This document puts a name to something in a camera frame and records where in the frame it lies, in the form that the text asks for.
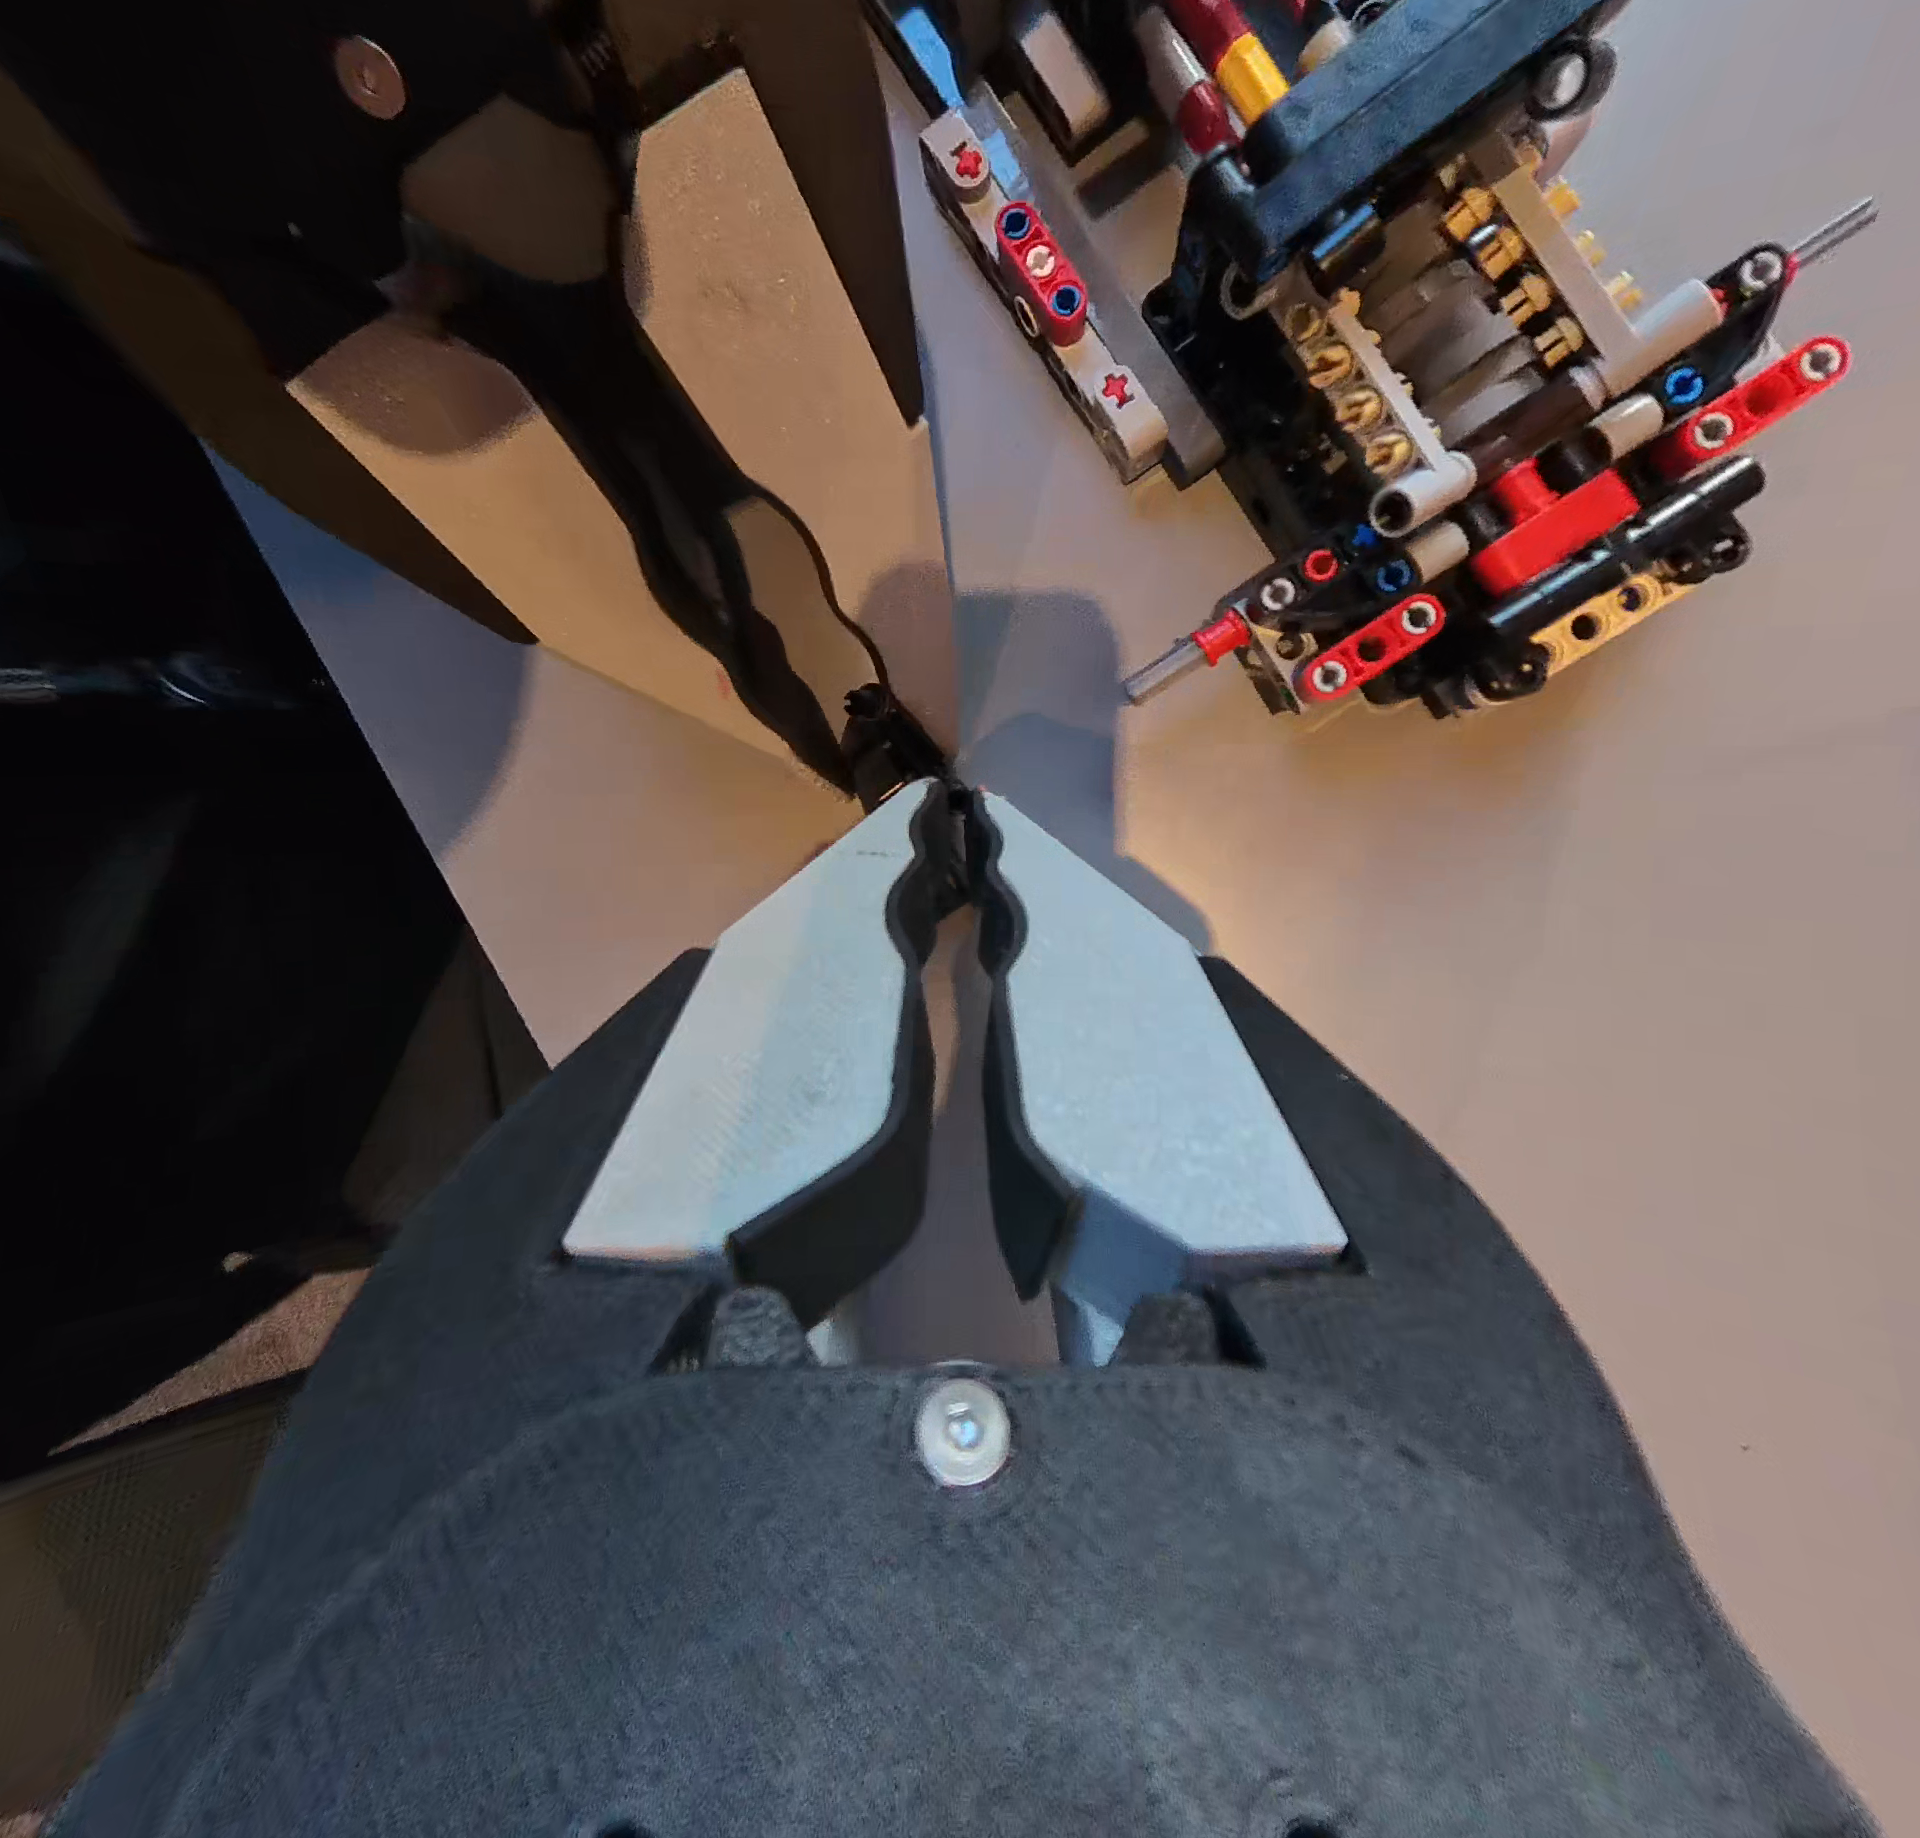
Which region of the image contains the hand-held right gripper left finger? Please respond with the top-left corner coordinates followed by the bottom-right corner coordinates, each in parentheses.
top-left (561, 782), bottom-right (947, 1333)

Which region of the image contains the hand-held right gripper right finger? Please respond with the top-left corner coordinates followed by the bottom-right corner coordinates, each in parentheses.
top-left (956, 785), bottom-right (1352, 1366)

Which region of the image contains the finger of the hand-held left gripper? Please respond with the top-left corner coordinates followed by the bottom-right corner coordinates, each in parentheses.
top-left (284, 113), bottom-right (872, 804)
top-left (629, 62), bottom-right (963, 784)

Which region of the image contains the small black connector piece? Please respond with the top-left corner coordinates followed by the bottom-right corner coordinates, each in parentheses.
top-left (843, 684), bottom-right (950, 804)

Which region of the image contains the grey desk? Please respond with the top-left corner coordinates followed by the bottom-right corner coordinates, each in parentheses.
top-left (211, 0), bottom-right (1920, 1838)

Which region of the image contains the toy brick car front chassis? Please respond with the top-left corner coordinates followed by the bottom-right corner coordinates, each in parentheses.
top-left (839, 0), bottom-right (1879, 722)

